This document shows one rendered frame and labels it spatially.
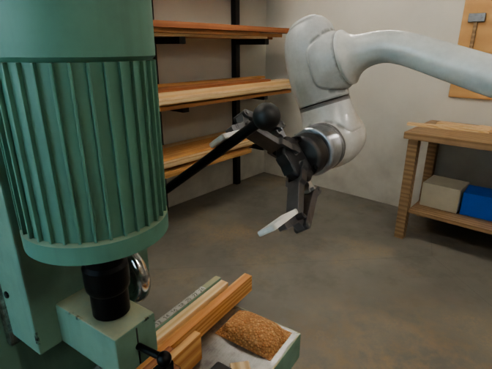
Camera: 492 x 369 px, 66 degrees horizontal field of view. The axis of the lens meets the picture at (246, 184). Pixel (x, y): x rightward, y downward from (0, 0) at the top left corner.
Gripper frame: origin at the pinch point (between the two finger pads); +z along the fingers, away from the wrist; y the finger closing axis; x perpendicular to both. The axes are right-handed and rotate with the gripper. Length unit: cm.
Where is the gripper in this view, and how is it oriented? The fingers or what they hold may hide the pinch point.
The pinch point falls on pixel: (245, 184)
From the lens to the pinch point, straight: 51.7
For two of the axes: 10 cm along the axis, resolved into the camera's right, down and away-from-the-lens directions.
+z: -5.6, 2.8, -7.8
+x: 6.8, -3.9, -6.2
